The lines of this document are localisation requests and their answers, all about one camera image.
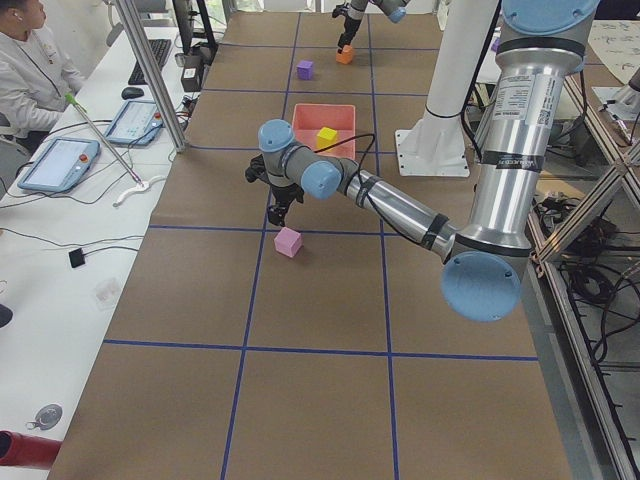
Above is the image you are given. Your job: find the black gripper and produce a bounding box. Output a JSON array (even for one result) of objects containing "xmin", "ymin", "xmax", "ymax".
[
  {"xmin": 245, "ymin": 155, "xmax": 304, "ymax": 227},
  {"xmin": 332, "ymin": 2, "xmax": 363, "ymax": 53}
]

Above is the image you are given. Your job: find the orange foam block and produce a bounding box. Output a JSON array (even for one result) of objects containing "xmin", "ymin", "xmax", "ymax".
[{"xmin": 335, "ymin": 45, "xmax": 354, "ymax": 65}]

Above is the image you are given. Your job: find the yellow foam block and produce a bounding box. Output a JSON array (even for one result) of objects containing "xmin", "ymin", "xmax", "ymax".
[{"xmin": 316, "ymin": 126, "xmax": 339, "ymax": 153}]

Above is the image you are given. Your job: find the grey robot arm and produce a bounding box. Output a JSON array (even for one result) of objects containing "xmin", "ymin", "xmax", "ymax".
[
  {"xmin": 245, "ymin": 1, "xmax": 597, "ymax": 322},
  {"xmin": 332, "ymin": 0, "xmax": 408, "ymax": 53}
]

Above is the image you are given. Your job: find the pink plastic bin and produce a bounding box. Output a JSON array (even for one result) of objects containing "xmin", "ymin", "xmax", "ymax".
[{"xmin": 292, "ymin": 103, "xmax": 356, "ymax": 160}]

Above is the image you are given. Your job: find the light pink foam block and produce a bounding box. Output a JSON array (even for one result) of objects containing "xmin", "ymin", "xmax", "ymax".
[{"xmin": 274, "ymin": 227, "xmax": 303, "ymax": 258}]

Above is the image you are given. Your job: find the purple foam block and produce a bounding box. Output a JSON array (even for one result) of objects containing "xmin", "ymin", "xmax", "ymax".
[{"xmin": 296, "ymin": 60, "xmax": 314, "ymax": 81}]

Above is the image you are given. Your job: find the white curved hook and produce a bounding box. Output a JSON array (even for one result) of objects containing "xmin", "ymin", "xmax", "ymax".
[{"xmin": 112, "ymin": 175, "xmax": 167, "ymax": 208}]

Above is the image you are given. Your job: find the black box on desk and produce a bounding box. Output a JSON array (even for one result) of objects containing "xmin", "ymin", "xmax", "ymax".
[{"xmin": 181, "ymin": 55, "xmax": 204, "ymax": 93}]

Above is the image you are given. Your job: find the far blue teach pendant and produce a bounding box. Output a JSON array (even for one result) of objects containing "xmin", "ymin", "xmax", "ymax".
[{"xmin": 104, "ymin": 99, "xmax": 164, "ymax": 147}]

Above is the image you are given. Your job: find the blue teach pendant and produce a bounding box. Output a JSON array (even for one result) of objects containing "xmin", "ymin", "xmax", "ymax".
[
  {"xmin": 104, "ymin": 99, "xmax": 164, "ymax": 147},
  {"xmin": 18, "ymin": 138, "xmax": 100, "ymax": 193}
]

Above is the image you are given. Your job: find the black keyboard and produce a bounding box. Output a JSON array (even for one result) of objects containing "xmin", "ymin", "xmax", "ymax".
[{"xmin": 127, "ymin": 38, "xmax": 173, "ymax": 86}]

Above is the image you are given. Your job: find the black computer mouse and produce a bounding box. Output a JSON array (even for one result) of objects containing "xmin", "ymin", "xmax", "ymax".
[{"xmin": 121, "ymin": 86, "xmax": 145, "ymax": 100}]

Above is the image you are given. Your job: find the small black square device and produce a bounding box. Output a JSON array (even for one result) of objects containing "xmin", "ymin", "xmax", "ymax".
[{"xmin": 68, "ymin": 248, "xmax": 86, "ymax": 269}]

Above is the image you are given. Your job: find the near blue teach pendant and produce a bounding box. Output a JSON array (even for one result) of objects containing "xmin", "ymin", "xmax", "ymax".
[{"xmin": 18, "ymin": 138, "xmax": 100, "ymax": 193}]

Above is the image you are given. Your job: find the green tipped metal rod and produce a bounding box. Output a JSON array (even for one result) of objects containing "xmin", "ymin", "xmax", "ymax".
[{"xmin": 64, "ymin": 93, "xmax": 142, "ymax": 185}]

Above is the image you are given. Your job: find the person in white shirt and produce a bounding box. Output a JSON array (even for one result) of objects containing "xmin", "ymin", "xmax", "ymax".
[{"xmin": 1, "ymin": 1, "xmax": 85, "ymax": 153}]

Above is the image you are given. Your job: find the round metal disc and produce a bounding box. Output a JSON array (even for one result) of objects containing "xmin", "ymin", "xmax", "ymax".
[{"xmin": 25, "ymin": 403, "xmax": 63, "ymax": 431}]

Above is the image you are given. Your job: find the red cylinder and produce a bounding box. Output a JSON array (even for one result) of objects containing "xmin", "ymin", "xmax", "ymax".
[{"xmin": 1, "ymin": 430, "xmax": 62, "ymax": 470}]

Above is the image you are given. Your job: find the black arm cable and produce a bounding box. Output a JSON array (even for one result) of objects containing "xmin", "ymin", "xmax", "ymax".
[{"xmin": 327, "ymin": 132, "xmax": 426, "ymax": 246}]

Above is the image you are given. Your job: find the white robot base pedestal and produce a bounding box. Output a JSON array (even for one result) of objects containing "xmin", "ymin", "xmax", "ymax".
[{"xmin": 395, "ymin": 0, "xmax": 500, "ymax": 178}]

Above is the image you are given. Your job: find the aluminium frame post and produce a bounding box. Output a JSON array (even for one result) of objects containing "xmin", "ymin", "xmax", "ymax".
[{"xmin": 113, "ymin": 0, "xmax": 186, "ymax": 153}]

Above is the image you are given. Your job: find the floor cable bundle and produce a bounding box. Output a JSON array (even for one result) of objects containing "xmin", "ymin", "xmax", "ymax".
[{"xmin": 529, "ymin": 194, "xmax": 640, "ymax": 381}]

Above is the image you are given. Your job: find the aluminium truss frame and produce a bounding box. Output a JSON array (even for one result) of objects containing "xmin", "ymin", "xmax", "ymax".
[{"xmin": 528, "ymin": 76, "xmax": 639, "ymax": 479}]

